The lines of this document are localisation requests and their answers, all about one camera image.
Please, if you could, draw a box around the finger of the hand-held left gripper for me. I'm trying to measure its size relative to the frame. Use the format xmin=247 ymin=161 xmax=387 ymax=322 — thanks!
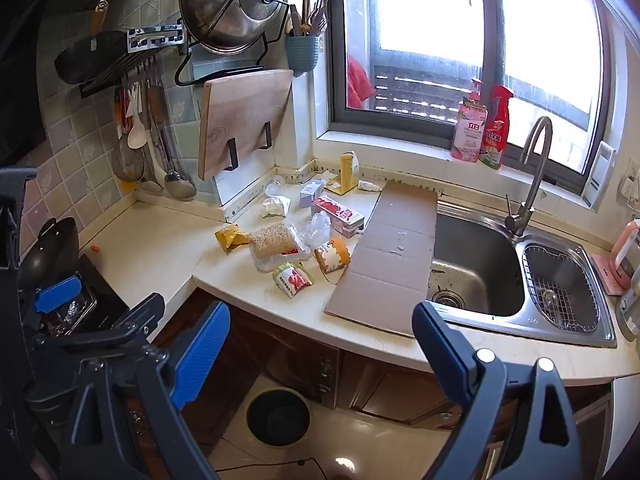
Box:
xmin=32 ymin=294 xmax=166 ymax=356
xmin=20 ymin=274 xmax=83 ymax=328

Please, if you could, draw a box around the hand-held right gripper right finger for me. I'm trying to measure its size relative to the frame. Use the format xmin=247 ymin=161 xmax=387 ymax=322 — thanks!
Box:
xmin=412 ymin=302 xmax=583 ymax=480

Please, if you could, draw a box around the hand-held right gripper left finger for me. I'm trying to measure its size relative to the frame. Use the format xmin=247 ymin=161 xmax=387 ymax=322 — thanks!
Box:
xmin=62 ymin=302 xmax=231 ymax=480

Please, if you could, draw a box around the round trash bin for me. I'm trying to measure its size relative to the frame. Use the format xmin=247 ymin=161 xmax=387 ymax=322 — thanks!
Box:
xmin=246 ymin=387 xmax=312 ymax=448

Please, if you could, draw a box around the green red packet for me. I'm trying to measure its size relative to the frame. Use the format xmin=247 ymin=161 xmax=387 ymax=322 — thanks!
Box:
xmin=271 ymin=261 xmax=314 ymax=300

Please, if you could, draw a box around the yellow snack wrapper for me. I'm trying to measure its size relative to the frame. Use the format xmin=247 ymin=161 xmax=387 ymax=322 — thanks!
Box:
xmin=215 ymin=224 xmax=251 ymax=255

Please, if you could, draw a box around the clear bag of oats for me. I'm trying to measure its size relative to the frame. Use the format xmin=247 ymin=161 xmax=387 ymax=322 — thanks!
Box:
xmin=247 ymin=223 xmax=311 ymax=273

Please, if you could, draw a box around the orange white packet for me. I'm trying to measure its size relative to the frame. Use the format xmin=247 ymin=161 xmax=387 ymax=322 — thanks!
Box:
xmin=313 ymin=237 xmax=352 ymax=275

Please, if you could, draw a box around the white tissue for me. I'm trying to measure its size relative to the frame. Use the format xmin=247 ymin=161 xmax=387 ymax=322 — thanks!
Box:
xmin=261 ymin=195 xmax=292 ymax=218

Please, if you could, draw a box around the clear plastic bag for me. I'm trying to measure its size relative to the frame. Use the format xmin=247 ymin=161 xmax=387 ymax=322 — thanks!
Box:
xmin=292 ymin=210 xmax=333 ymax=251

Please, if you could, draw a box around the pink red box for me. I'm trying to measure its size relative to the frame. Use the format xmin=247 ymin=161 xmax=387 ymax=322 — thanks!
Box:
xmin=311 ymin=195 xmax=366 ymax=238

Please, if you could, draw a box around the small white blue box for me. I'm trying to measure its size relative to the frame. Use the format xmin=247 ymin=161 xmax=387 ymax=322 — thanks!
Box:
xmin=299 ymin=179 xmax=326 ymax=209

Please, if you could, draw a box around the yellow carton box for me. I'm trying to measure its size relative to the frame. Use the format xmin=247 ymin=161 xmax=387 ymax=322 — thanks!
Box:
xmin=325 ymin=151 xmax=362 ymax=196

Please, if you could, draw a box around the black gas stove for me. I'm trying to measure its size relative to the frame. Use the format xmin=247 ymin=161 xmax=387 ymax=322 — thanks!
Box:
xmin=30 ymin=254 xmax=131 ymax=336

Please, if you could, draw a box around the black wok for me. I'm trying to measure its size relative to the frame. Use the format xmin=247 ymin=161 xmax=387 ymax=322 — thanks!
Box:
xmin=17 ymin=216 xmax=81 ymax=291

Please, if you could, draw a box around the brown wooden cabinet door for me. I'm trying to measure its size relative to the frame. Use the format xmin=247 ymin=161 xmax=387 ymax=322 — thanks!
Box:
xmin=345 ymin=350 xmax=616 ymax=461
xmin=152 ymin=287 xmax=346 ymax=406

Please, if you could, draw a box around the stainless steel double sink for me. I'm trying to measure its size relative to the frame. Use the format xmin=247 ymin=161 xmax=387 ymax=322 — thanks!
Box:
xmin=425 ymin=199 xmax=618 ymax=348

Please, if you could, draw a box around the flat cardboard sheet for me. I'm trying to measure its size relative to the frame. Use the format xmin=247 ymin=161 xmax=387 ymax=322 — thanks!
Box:
xmin=324 ymin=180 xmax=440 ymax=337

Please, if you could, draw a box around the slotted steel spatula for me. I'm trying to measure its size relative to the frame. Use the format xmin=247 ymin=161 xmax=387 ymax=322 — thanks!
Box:
xmin=136 ymin=125 xmax=165 ymax=193

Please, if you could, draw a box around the steel skimmer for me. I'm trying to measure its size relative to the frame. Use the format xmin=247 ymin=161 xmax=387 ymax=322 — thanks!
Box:
xmin=111 ymin=110 xmax=146 ymax=183

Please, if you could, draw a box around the white rice spoon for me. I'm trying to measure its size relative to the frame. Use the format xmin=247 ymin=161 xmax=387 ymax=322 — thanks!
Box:
xmin=126 ymin=85 xmax=147 ymax=150

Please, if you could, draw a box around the pink mat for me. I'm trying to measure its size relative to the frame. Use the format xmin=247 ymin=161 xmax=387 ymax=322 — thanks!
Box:
xmin=591 ymin=254 xmax=626 ymax=296

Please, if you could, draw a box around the grey kitchen appliance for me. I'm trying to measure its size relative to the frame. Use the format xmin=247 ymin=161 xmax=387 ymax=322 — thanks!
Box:
xmin=617 ymin=270 xmax=640 ymax=343

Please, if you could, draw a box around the steel kitchen faucet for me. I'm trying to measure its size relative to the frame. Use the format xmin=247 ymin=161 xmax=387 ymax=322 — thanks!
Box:
xmin=504 ymin=116 xmax=553 ymax=238

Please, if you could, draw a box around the pink kettle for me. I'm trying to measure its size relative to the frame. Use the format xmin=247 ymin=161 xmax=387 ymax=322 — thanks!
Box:
xmin=614 ymin=220 xmax=640 ymax=291

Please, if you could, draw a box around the black range hood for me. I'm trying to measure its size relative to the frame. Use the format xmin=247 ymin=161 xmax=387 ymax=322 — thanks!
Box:
xmin=0 ymin=0 xmax=51 ymax=166

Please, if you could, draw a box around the pink detergent bottle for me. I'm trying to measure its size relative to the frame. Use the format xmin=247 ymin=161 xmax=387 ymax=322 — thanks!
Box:
xmin=450 ymin=78 xmax=488 ymax=163

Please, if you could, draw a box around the wooden cutting board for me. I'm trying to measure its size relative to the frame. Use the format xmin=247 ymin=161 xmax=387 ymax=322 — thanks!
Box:
xmin=197 ymin=69 xmax=295 ymax=181

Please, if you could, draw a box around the red spray bottle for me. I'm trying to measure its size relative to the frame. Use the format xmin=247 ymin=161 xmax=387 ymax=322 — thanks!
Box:
xmin=478 ymin=84 xmax=515 ymax=170

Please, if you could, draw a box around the black frying pan hanging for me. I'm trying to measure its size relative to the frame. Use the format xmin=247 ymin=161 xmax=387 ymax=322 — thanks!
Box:
xmin=54 ymin=0 xmax=128 ymax=86

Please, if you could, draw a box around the red cloth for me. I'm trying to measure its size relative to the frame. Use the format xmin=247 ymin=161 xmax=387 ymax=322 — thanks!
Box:
xmin=346 ymin=55 xmax=376 ymax=110

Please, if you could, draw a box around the blue grey utensil holder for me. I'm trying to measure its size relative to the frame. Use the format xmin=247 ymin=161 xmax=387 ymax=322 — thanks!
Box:
xmin=286 ymin=35 xmax=321 ymax=78

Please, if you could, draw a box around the large steel pot lid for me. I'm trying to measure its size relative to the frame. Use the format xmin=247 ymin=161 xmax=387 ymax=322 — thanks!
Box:
xmin=178 ymin=0 xmax=288 ymax=56

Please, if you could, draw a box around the bundle of cutlery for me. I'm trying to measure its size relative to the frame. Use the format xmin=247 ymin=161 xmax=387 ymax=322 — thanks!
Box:
xmin=287 ymin=0 xmax=331 ymax=38

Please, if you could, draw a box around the wire sink basket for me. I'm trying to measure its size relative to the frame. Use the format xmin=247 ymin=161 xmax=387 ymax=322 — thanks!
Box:
xmin=522 ymin=244 xmax=601 ymax=333

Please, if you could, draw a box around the black wall shelf rack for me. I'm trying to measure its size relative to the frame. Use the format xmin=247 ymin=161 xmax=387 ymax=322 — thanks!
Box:
xmin=80 ymin=47 xmax=161 ymax=100

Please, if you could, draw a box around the steel hook rail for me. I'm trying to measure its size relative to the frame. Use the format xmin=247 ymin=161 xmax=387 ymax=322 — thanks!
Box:
xmin=126 ymin=22 xmax=188 ymax=55

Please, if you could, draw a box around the black wire lid rack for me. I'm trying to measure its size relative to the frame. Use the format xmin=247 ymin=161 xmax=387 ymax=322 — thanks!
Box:
xmin=174 ymin=0 xmax=293 ymax=172

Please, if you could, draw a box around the dark window frame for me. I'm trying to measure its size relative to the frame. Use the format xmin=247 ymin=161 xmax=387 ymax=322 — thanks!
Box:
xmin=327 ymin=0 xmax=618 ymax=196

